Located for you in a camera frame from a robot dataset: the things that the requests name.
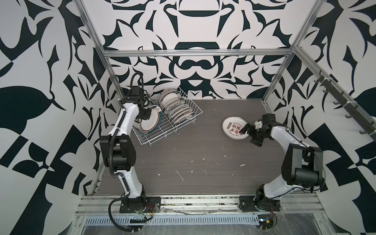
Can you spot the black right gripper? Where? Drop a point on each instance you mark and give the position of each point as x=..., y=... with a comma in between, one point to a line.
x=257, y=142

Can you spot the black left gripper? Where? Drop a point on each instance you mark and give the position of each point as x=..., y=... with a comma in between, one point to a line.
x=148, y=113

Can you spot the white plate red characters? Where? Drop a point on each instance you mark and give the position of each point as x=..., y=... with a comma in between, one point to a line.
x=231, y=127

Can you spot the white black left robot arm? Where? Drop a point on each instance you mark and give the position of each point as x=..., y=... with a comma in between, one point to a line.
x=118, y=152

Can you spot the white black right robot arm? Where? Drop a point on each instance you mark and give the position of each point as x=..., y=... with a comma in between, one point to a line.
x=302, y=167

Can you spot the green red rimmed plate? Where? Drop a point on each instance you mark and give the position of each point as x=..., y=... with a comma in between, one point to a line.
x=152, y=124

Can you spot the green cloud pattern plate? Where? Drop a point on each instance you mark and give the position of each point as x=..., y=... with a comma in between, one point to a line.
x=167, y=96

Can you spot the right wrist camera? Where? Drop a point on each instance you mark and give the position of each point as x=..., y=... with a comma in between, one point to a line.
x=258, y=124

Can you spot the white wire dish rack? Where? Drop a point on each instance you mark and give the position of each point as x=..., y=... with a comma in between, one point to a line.
x=179, y=113

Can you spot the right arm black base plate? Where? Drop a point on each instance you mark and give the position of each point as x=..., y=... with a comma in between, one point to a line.
x=251, y=204

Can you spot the aluminium cage frame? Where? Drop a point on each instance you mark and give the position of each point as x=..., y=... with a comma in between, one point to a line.
x=294, y=50

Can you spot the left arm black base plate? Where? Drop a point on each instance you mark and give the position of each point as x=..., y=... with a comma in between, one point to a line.
x=144, y=204

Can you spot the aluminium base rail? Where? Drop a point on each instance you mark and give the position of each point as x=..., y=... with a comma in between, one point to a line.
x=190, y=204

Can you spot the white slotted cable duct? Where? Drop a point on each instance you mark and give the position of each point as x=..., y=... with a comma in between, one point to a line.
x=178, y=219

